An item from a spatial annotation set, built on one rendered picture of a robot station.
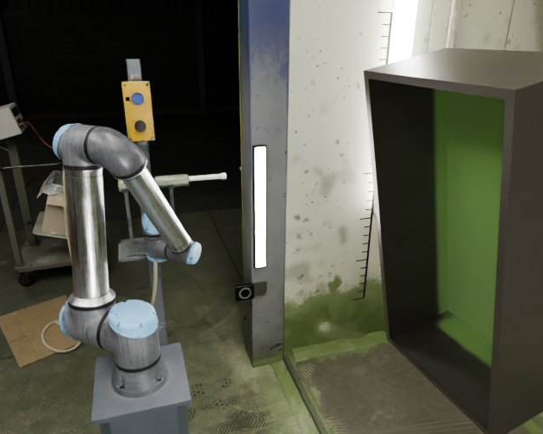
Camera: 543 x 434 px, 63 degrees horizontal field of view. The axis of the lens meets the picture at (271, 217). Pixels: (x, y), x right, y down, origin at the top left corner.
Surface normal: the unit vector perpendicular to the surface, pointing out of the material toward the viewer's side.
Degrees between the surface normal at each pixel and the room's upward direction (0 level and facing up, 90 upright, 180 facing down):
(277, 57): 90
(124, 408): 0
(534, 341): 90
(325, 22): 90
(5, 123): 90
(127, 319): 5
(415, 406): 0
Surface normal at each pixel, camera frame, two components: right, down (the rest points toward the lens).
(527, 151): 0.39, 0.35
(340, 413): 0.00, -0.93
